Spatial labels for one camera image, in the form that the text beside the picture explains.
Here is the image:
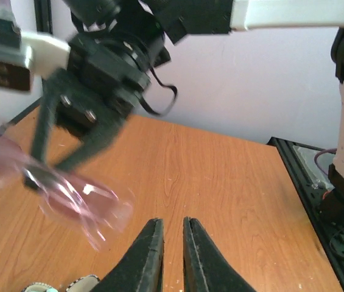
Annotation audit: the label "flag print glasses case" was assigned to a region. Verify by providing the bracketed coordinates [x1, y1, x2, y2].
[21, 274, 100, 292]

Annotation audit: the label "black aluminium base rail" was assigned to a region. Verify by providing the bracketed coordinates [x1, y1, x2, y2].
[265, 136, 344, 292]

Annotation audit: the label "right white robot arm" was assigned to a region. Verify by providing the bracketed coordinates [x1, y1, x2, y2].
[33, 1, 344, 222]

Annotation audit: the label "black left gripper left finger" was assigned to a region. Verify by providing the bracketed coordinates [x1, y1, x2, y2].
[92, 218, 164, 292]

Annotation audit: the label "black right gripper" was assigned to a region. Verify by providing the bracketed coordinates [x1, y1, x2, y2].
[30, 32, 152, 172]

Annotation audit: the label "pink transparent sunglasses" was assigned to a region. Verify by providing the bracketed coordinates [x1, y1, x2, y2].
[0, 124, 134, 250]

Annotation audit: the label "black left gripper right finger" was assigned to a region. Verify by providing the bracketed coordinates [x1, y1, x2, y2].
[183, 217, 254, 292]

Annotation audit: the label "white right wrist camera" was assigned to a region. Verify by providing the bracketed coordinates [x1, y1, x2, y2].
[0, 5, 70, 92]

